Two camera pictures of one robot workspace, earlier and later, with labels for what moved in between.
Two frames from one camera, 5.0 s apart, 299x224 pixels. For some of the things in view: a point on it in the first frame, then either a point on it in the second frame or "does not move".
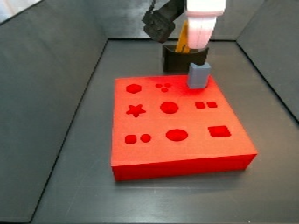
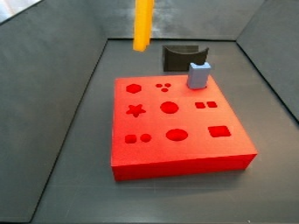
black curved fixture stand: (176, 61) does not move
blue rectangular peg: (198, 73) does not move
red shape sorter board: (173, 130) does not move
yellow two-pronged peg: (182, 39) → (142, 26)
